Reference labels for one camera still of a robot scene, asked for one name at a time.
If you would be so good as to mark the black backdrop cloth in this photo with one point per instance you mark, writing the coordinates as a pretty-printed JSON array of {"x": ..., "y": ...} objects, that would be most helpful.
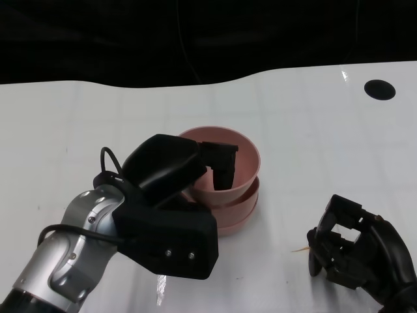
[{"x": 97, "y": 39}]

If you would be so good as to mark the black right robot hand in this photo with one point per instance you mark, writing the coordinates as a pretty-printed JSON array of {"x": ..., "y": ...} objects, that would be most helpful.
[{"x": 387, "y": 254}]

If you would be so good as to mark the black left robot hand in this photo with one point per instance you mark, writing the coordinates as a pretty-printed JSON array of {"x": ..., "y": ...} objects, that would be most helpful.
[{"x": 159, "y": 163}]

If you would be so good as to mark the pink plastic bowl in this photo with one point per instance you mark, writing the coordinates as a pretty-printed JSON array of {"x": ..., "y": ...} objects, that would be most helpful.
[
  {"x": 238, "y": 225},
  {"x": 247, "y": 163},
  {"x": 247, "y": 195}
]

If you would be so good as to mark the black round table grommet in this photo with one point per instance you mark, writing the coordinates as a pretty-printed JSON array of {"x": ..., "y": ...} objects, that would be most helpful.
[{"x": 379, "y": 90}]

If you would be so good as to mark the brown wood sliver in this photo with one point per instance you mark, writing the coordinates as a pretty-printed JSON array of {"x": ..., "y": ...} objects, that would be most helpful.
[{"x": 300, "y": 250}]

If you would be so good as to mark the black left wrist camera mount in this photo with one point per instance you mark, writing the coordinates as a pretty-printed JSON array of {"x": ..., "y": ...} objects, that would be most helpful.
[{"x": 182, "y": 241}]

